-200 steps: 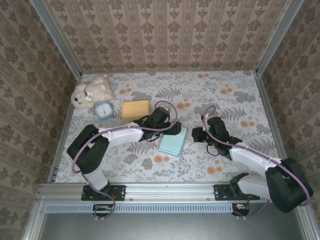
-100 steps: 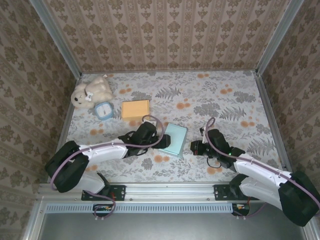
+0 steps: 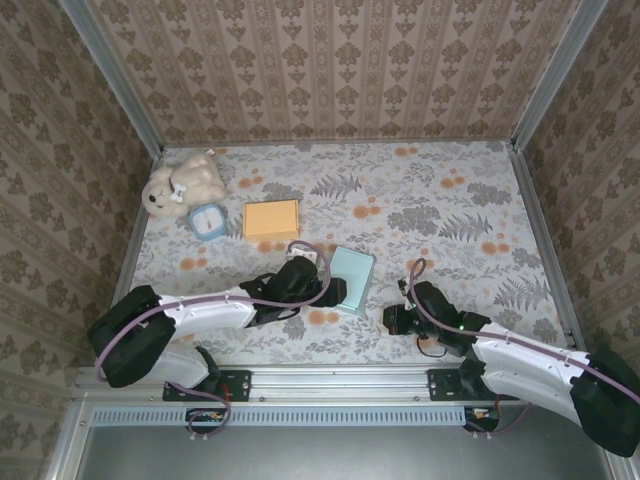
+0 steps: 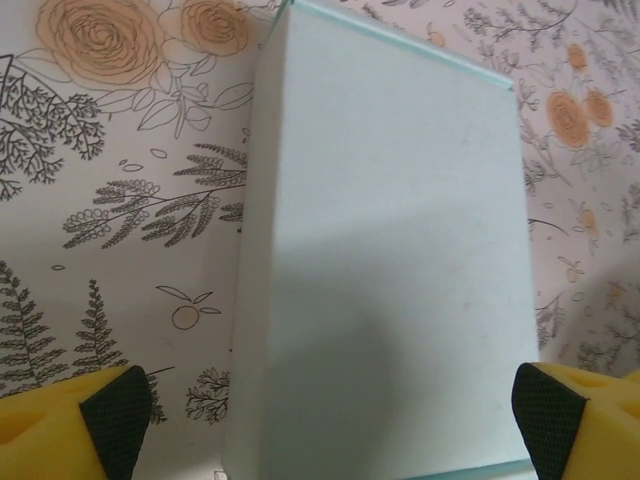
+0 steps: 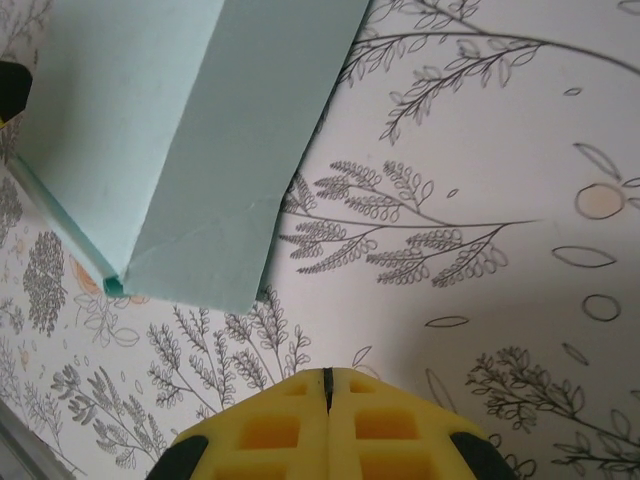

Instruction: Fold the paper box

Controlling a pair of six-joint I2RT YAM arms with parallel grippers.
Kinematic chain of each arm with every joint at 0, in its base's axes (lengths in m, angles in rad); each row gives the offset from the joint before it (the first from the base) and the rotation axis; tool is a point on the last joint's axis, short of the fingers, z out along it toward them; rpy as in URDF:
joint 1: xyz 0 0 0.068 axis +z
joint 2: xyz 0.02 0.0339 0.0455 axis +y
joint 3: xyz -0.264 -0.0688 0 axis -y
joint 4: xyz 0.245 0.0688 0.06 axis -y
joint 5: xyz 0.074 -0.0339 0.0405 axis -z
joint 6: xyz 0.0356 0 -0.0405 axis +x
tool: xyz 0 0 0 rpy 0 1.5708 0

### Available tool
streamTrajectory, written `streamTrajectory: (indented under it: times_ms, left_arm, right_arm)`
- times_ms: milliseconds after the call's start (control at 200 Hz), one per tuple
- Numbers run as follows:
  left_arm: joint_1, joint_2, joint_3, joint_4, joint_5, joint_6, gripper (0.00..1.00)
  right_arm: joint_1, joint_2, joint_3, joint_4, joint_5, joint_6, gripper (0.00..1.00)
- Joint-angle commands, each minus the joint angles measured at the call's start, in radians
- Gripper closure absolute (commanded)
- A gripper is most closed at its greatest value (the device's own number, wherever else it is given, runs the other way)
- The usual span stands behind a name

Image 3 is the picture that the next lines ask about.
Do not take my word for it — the light blue paper box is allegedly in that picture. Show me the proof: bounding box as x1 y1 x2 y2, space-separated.
329 244 377 317

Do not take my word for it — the orange paper box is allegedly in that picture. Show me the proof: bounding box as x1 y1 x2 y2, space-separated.
243 198 301 244

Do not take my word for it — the floral patterned table cover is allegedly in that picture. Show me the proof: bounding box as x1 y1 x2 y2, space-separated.
108 142 575 367

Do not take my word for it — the small blue square clock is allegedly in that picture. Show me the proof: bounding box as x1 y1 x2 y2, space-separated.
188 202 228 242

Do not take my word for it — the small black connector board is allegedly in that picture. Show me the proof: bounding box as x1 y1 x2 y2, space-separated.
185 407 227 435
463 405 502 434

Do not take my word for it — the grey metal panel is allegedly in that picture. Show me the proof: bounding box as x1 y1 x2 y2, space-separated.
74 424 619 480

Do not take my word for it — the cream plush dog toy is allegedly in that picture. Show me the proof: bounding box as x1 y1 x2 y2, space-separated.
141 151 232 220

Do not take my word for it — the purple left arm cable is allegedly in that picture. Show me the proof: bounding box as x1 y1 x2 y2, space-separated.
93 241 334 444

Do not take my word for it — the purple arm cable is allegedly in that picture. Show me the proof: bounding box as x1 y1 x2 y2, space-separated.
93 241 334 444
409 258 640 441

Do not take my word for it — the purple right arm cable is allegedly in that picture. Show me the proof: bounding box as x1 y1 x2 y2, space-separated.
409 258 640 441

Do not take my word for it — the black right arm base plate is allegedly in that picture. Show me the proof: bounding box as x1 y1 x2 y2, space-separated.
427 368 481 403

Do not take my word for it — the aluminium mounting rail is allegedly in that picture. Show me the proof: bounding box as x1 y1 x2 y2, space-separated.
72 363 619 407

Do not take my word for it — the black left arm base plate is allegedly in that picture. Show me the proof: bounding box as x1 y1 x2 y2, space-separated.
162 369 253 403

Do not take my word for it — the grey slotted cable duct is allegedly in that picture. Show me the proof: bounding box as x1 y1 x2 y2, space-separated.
92 405 465 428

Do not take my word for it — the aluminium table side rail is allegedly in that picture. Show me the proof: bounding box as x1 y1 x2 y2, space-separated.
93 147 167 366
509 142 592 365

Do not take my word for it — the aluminium frame post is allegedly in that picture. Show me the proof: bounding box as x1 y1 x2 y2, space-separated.
511 0 610 151
58 0 167 157

